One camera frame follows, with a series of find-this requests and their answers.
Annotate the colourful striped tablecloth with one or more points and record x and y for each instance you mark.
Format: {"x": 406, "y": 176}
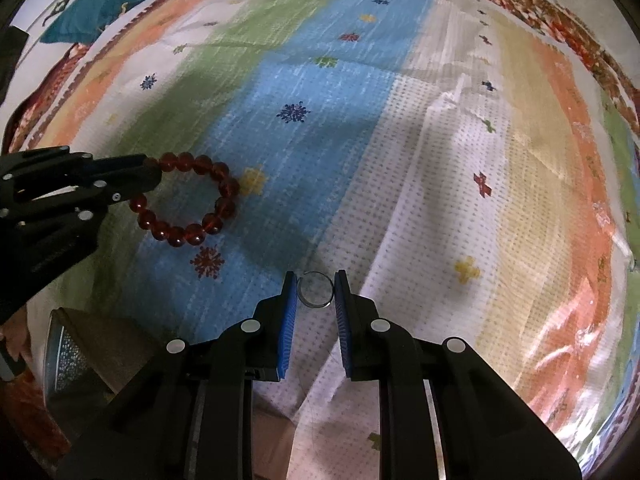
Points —
{"x": 550, "y": 5}

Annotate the brown patterned box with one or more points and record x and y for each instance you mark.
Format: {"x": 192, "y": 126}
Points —
{"x": 80, "y": 360}

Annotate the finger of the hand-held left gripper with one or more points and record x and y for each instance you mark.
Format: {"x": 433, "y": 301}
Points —
{"x": 130, "y": 175}
{"x": 45, "y": 165}

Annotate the striped colourful cloth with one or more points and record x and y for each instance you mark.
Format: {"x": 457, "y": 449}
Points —
{"x": 400, "y": 185}

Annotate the teal cloth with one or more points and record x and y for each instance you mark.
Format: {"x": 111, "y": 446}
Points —
{"x": 100, "y": 5}

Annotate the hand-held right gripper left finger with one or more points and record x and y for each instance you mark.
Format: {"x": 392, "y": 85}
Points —
{"x": 287, "y": 327}

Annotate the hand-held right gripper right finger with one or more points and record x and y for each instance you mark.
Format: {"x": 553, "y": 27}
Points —
{"x": 342, "y": 327}

